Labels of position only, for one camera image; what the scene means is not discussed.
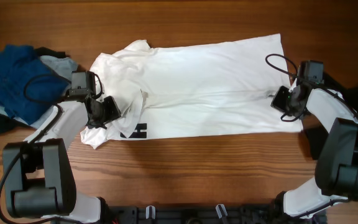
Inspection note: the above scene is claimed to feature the white t-shirt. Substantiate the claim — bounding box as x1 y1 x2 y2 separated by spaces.
80 34 303 147

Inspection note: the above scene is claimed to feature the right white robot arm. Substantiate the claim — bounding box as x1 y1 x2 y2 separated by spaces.
268 88 358 222

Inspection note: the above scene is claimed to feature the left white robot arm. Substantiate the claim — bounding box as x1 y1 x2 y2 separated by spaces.
0 96 121 223

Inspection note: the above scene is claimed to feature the black garment with logo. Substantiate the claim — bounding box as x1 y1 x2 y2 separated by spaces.
305 72 358 160

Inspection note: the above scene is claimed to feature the blue folded garment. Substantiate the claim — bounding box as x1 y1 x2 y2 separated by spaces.
0 45 68 124

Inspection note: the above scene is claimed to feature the black folded garment left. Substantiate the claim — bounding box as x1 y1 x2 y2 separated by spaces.
0 47 67 134

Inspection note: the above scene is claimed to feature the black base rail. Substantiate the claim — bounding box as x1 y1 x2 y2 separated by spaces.
110 204 328 224

